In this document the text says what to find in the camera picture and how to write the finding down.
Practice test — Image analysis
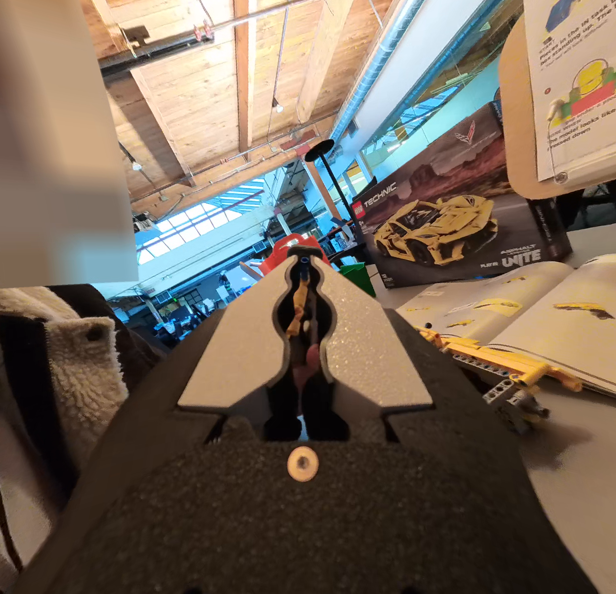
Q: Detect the grey desk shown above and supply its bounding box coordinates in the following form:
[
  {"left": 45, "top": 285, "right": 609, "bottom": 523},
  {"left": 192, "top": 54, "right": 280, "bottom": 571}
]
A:
[{"left": 366, "top": 223, "right": 616, "bottom": 594}]

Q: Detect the orange bag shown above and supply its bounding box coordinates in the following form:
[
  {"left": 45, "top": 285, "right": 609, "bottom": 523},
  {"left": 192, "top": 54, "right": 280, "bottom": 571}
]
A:
[{"left": 260, "top": 234, "right": 330, "bottom": 274}]

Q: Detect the green plastic bin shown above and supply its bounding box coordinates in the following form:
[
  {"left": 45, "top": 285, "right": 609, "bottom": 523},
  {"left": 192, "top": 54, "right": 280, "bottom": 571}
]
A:
[{"left": 339, "top": 263, "right": 377, "bottom": 297}]

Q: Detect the wooden board white stand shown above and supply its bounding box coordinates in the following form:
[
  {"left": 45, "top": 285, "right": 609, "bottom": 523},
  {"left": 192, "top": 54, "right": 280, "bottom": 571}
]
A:
[{"left": 498, "top": 0, "right": 616, "bottom": 200}]

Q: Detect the person's left hand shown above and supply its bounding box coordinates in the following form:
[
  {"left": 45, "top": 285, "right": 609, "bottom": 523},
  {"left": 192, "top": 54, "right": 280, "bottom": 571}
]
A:
[{"left": 291, "top": 344, "right": 321, "bottom": 417}]

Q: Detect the yellow brick car model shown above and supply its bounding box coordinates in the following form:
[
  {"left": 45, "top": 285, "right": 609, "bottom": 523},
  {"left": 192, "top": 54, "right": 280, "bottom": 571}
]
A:
[{"left": 415, "top": 322, "right": 583, "bottom": 435}]

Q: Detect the printed paper sheet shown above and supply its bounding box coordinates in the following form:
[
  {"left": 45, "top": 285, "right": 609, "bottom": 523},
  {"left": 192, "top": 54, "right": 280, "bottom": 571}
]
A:
[{"left": 521, "top": 0, "right": 616, "bottom": 183}]

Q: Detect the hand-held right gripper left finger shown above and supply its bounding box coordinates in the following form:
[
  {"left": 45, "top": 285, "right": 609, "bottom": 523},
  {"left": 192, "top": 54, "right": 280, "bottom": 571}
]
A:
[{"left": 177, "top": 256, "right": 300, "bottom": 442}]

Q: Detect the black pole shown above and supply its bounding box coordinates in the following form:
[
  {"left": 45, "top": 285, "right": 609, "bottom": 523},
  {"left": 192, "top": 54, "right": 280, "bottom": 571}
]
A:
[{"left": 304, "top": 139, "right": 357, "bottom": 221}]

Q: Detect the instruction booklet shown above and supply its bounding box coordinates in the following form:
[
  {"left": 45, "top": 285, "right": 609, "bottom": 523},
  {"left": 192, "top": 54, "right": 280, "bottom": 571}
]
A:
[{"left": 397, "top": 254, "right": 616, "bottom": 397}]

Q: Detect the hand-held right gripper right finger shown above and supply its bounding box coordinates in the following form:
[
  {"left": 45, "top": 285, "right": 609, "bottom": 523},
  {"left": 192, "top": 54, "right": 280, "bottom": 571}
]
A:
[{"left": 310, "top": 256, "right": 435, "bottom": 435}]

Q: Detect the brick car set box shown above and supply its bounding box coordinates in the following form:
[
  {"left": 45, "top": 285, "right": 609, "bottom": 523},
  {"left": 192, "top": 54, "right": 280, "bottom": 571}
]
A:
[{"left": 350, "top": 102, "right": 573, "bottom": 289}]

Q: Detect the yellow axle connector brick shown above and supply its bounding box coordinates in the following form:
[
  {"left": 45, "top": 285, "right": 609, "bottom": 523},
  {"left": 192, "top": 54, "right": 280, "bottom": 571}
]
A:
[{"left": 286, "top": 279, "right": 311, "bottom": 337}]

